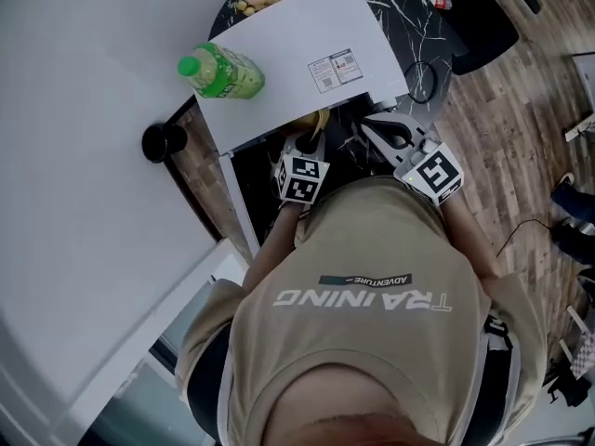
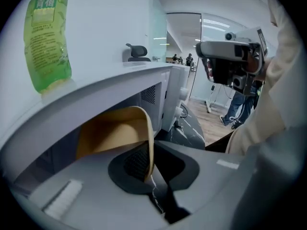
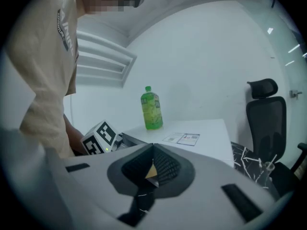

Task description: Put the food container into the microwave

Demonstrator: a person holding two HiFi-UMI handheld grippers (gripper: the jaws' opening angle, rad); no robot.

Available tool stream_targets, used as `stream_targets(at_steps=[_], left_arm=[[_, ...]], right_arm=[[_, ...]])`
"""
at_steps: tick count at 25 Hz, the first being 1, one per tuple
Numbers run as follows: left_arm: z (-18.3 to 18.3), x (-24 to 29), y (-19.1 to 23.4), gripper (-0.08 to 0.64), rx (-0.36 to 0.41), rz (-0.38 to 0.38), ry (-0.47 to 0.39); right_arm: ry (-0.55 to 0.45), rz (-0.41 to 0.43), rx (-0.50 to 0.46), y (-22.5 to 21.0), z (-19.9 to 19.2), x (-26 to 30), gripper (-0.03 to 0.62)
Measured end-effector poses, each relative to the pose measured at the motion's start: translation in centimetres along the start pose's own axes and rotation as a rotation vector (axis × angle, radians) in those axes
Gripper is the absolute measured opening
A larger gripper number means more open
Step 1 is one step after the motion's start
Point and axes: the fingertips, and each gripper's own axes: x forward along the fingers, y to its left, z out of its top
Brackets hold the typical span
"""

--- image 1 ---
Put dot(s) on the black mesh office chair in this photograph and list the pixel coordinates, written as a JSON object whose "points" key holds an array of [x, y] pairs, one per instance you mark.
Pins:
{"points": [[483, 40]]}

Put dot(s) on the white power strip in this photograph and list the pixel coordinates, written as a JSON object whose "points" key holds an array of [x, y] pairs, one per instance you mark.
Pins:
{"points": [[581, 130]]}

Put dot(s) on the white microwave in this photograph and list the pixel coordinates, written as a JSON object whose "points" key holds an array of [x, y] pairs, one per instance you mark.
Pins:
{"points": [[288, 40]]}

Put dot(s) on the red drink can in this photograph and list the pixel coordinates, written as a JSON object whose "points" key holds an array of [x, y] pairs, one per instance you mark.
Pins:
{"points": [[439, 2]]}

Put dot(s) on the beige printed t-shirt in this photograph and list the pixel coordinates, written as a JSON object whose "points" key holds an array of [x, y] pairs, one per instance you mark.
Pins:
{"points": [[362, 342]]}

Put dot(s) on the black framed window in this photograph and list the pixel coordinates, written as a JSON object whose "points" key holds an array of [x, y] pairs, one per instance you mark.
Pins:
{"points": [[149, 402]]}

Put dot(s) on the yellow bowl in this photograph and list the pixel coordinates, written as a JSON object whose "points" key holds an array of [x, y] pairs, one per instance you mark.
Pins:
{"points": [[321, 119]]}

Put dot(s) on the black round bin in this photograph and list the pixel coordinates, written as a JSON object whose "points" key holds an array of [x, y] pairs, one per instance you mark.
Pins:
{"points": [[160, 142]]}

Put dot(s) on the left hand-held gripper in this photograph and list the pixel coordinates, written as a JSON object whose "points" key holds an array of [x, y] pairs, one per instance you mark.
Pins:
{"points": [[302, 179]]}

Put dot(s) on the person's right forearm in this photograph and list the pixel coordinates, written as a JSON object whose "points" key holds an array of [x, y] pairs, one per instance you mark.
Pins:
{"points": [[474, 240]]}

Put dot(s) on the black marble round table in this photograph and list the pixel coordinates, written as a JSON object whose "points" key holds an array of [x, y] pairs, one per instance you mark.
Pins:
{"points": [[409, 26]]}

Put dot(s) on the person's left forearm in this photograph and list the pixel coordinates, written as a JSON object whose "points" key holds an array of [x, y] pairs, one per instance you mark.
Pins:
{"points": [[274, 249]]}

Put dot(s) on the white desk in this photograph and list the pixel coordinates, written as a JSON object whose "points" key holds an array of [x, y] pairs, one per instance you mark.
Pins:
{"points": [[586, 77]]}

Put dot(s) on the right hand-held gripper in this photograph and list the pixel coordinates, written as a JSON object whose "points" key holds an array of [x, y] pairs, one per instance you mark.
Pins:
{"points": [[434, 172]]}

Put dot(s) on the green drink bottle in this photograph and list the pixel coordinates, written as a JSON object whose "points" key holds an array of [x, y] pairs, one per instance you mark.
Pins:
{"points": [[223, 74]]}

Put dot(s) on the black white checkered board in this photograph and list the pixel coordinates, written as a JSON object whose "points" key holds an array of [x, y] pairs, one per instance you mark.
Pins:
{"points": [[583, 356]]}

